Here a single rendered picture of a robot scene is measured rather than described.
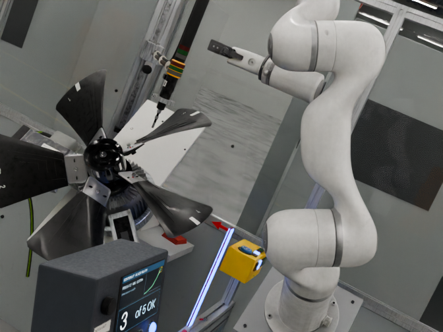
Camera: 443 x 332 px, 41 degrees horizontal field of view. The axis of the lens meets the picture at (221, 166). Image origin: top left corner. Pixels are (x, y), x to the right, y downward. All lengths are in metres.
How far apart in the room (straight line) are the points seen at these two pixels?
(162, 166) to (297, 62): 1.03
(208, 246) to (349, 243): 1.37
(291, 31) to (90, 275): 0.58
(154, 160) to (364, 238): 1.08
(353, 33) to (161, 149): 1.12
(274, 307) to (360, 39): 0.73
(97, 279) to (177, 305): 1.70
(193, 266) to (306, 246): 1.40
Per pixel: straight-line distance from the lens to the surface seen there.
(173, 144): 2.15
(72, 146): 2.11
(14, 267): 3.04
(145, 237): 2.37
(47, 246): 1.72
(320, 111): 1.17
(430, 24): 2.34
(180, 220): 1.72
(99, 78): 2.02
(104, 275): 0.96
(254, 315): 1.56
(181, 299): 2.61
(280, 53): 1.16
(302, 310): 1.43
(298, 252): 1.20
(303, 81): 1.61
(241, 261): 1.95
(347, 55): 1.18
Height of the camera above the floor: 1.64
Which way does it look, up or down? 10 degrees down
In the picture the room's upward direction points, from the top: 23 degrees clockwise
